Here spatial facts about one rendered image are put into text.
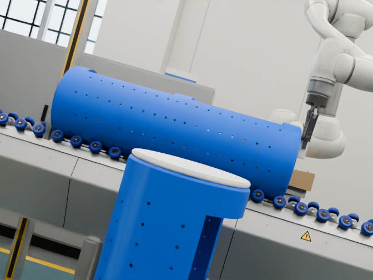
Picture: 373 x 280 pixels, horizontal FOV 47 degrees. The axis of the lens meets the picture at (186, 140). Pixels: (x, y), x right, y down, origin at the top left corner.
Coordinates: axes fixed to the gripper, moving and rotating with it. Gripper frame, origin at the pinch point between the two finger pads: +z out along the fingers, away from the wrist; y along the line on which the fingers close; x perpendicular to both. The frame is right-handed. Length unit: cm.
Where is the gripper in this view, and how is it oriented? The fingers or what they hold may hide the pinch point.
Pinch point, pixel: (302, 149)
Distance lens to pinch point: 162.8
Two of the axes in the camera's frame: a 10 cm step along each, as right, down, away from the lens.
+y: 1.3, 0.1, 9.9
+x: -9.5, -2.8, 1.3
